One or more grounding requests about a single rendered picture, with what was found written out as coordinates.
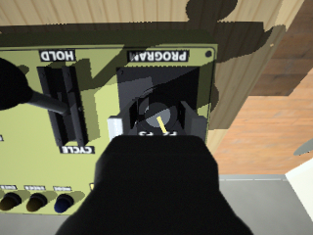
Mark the green control console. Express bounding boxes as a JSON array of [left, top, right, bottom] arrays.
[[0, 29, 218, 215]]

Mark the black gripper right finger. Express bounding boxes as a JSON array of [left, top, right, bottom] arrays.
[[178, 101, 207, 142]]

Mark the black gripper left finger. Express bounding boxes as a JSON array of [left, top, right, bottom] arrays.
[[108, 101, 138, 142]]

